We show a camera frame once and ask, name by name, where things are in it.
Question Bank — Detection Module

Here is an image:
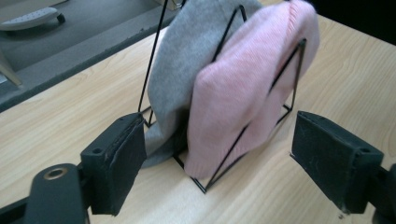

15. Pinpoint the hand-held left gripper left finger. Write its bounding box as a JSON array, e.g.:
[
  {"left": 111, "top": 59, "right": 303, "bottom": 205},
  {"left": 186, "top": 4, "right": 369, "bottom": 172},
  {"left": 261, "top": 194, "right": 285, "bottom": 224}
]
[{"left": 79, "top": 112, "right": 148, "bottom": 217}]

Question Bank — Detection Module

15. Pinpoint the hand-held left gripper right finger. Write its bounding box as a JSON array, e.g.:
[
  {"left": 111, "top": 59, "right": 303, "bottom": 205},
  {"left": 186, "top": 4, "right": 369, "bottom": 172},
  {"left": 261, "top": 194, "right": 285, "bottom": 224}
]
[{"left": 290, "top": 110, "right": 385, "bottom": 216}]

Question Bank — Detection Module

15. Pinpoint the black wire rack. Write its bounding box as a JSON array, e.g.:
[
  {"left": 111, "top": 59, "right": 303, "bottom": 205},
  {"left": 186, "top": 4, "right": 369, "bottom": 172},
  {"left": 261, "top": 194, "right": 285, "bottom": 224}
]
[{"left": 136, "top": 0, "right": 308, "bottom": 195}]

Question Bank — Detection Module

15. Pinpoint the pink knit beanie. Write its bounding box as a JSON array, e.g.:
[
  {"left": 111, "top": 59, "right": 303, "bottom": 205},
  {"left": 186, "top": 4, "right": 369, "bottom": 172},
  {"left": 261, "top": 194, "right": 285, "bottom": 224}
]
[{"left": 183, "top": 0, "right": 321, "bottom": 181}]

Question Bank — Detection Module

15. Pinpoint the grey beanie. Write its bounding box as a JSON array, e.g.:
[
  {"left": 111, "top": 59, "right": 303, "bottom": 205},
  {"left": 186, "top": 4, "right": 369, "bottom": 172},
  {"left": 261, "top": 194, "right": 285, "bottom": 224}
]
[{"left": 140, "top": 0, "right": 264, "bottom": 169}]

